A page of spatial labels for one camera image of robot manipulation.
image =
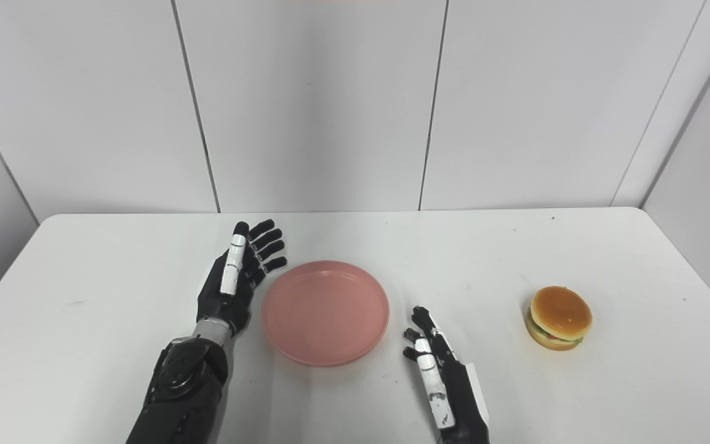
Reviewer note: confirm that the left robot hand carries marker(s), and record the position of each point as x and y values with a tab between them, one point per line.
235	283

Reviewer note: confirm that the toy hamburger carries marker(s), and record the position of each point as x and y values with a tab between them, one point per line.
559	317

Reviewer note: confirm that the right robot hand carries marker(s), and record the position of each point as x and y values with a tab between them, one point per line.
447	388

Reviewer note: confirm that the pink plate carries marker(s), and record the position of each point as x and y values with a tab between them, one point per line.
325	312

